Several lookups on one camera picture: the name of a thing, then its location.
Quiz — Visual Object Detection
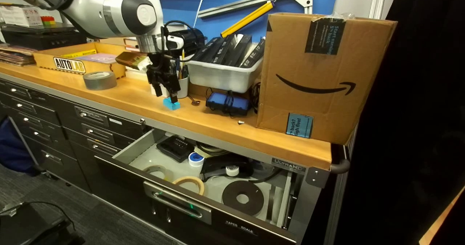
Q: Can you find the blue block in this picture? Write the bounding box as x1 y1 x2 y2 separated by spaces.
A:
163 97 181 111

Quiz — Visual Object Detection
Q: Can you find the clear tape roll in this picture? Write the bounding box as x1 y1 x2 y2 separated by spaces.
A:
142 165 171 182

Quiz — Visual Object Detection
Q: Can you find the blue chair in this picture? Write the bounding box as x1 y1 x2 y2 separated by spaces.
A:
0 115 41 176

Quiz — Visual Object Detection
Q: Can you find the yellow packet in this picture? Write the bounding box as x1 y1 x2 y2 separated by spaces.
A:
60 49 98 59

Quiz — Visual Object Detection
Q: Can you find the closed drawer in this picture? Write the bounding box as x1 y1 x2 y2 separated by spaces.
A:
64 120 136 150
67 132 122 158
13 119 73 154
5 105 66 138
0 92 60 125
0 79 51 105
56 101 150 140
22 136 91 193

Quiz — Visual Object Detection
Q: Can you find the coil of cable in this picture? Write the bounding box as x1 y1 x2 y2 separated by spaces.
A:
195 141 230 158

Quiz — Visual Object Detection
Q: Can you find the bundle of pens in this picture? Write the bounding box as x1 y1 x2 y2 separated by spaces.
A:
176 49 190 80

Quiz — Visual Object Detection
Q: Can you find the black case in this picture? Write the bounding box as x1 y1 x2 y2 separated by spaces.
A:
156 135 195 163

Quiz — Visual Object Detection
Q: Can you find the grey duct tape roll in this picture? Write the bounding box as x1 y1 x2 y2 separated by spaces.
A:
83 71 117 91

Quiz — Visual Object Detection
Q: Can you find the yellow bar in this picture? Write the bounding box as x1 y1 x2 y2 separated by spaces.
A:
220 0 275 39

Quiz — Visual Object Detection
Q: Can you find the blue and black device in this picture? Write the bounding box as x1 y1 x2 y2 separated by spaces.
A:
205 91 252 117

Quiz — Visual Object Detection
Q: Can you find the wooden tray box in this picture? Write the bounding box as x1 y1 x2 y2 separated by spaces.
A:
33 42 127 79

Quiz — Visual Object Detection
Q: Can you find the black curtain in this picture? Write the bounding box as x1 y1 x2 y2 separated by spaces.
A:
333 0 465 245

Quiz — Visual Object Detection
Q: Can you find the purple paper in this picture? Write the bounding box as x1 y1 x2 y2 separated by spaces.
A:
76 53 119 65

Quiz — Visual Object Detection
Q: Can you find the white box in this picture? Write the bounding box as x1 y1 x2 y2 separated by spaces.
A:
0 5 44 28

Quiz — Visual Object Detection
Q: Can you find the tan masking tape roll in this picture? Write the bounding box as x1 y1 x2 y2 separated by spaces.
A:
172 176 205 196

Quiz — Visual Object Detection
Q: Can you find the black magnetic tape roll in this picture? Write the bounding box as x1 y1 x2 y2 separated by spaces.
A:
221 180 265 217

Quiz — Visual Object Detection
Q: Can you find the grey cabinet side handle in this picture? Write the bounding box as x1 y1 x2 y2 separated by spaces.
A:
330 144 351 175

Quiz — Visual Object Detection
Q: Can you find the white cup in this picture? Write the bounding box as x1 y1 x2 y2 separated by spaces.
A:
150 74 190 99

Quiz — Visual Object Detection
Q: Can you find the brown glossy box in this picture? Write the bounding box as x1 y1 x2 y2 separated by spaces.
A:
115 51 151 71

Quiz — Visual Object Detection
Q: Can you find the aluminium rail with bracket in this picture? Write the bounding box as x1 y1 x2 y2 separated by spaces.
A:
198 0 314 19

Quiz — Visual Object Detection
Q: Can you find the black equipment on floor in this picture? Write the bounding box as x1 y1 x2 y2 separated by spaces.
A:
0 201 86 245

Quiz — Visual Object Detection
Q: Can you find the black cylindrical object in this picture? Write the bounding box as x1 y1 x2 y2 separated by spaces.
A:
181 28 206 55

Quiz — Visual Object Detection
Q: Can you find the row of black boxes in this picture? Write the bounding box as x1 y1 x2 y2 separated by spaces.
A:
190 34 267 69

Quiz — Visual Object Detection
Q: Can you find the blue and white tape roll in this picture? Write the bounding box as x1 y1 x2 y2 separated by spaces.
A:
187 151 205 168

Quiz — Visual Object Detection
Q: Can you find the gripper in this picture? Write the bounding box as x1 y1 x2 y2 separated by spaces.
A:
147 52 181 104

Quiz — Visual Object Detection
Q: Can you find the stack of papers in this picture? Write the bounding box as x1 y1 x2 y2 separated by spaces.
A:
0 43 37 67

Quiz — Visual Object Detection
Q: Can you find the open drawer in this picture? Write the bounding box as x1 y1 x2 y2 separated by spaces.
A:
94 128 310 245

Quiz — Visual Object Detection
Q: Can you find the black tape dispenser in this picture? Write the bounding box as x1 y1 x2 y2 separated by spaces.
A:
199 153 255 182

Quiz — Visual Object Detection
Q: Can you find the white plastic bin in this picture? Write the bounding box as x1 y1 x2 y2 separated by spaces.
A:
187 53 264 94

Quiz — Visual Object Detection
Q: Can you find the cardboard box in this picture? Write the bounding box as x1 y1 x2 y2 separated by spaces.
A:
256 12 399 145

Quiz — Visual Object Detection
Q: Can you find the open drawer handle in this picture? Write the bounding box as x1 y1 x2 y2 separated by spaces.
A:
143 181 213 226

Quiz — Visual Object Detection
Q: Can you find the black printer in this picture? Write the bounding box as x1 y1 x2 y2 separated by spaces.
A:
0 22 88 51

